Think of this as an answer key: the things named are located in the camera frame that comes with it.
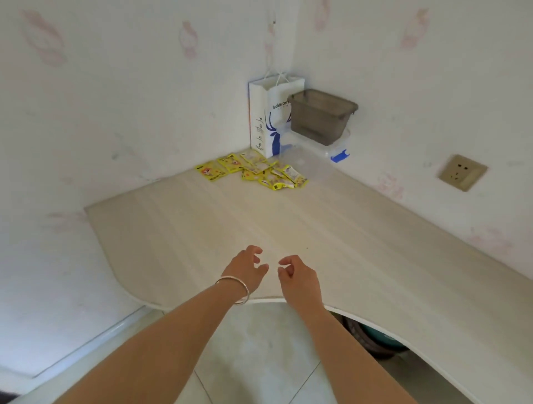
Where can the light wooden table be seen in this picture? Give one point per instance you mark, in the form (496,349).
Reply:
(374,249)

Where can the white paper bag blue deer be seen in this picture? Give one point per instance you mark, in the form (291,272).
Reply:
(260,116)

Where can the grey translucent plastic box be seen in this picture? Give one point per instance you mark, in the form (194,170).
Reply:
(320,120)

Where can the person's left forearm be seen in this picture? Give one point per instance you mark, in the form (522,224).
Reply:
(145,353)

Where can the clear plastic storage box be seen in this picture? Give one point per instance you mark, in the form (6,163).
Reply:
(308,160)

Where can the person's left hand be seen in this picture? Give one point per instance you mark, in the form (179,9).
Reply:
(245,272)

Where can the brown round container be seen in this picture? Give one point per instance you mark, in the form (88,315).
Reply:
(374,345)

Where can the beige wall fixture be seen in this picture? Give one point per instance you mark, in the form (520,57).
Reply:
(460,172)

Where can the person's right hand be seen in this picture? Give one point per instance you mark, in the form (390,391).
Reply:
(304,285)

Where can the person's right forearm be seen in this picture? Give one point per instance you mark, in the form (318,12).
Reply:
(358,362)

